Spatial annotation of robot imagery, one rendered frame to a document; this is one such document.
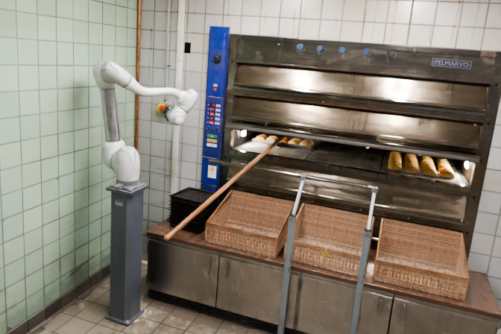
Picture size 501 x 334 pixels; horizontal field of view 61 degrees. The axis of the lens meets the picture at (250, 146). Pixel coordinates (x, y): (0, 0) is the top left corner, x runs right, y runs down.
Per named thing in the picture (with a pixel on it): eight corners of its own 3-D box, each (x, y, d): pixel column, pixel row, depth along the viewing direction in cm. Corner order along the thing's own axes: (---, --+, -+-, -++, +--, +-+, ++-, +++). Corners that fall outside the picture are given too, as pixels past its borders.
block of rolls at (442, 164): (389, 154, 383) (390, 148, 382) (447, 162, 368) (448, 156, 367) (387, 170, 326) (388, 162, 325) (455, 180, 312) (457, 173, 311)
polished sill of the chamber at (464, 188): (232, 153, 358) (232, 148, 357) (468, 190, 302) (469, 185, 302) (229, 154, 352) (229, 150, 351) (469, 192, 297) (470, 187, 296)
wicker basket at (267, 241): (228, 220, 361) (230, 188, 355) (293, 234, 343) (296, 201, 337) (203, 241, 316) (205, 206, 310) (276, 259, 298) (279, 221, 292)
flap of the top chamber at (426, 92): (234, 86, 340) (239, 62, 342) (484, 112, 285) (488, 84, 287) (232, 84, 336) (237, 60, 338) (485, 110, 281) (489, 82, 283)
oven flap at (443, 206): (227, 180, 356) (232, 157, 358) (463, 222, 301) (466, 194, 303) (226, 179, 352) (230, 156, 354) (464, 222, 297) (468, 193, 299)
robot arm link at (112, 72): (135, 73, 280) (125, 71, 290) (112, 56, 268) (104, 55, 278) (124, 89, 278) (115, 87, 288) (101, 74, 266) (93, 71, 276)
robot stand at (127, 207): (104, 318, 311) (105, 187, 290) (121, 304, 330) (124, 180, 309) (127, 326, 304) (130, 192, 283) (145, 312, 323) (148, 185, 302)
